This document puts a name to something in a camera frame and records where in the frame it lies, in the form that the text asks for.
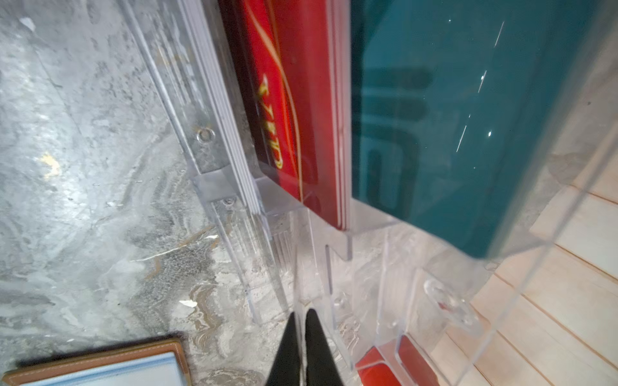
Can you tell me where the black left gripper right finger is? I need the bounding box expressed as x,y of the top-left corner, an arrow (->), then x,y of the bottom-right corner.
305,309 -> 344,386

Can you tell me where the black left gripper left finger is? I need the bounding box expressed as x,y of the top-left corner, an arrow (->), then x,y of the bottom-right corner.
265,312 -> 301,386

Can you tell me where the clear acrylic card display stand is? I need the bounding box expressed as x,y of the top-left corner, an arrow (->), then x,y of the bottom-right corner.
120,1 -> 617,385

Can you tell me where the red VIP card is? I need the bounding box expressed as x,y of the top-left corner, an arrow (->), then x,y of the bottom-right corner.
220,0 -> 352,231

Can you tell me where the black VIP card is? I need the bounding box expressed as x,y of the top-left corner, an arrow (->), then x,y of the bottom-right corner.
180,1 -> 262,215

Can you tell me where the red metal pencil bucket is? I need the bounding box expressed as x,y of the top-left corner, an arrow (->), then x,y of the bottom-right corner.
355,335 -> 439,386

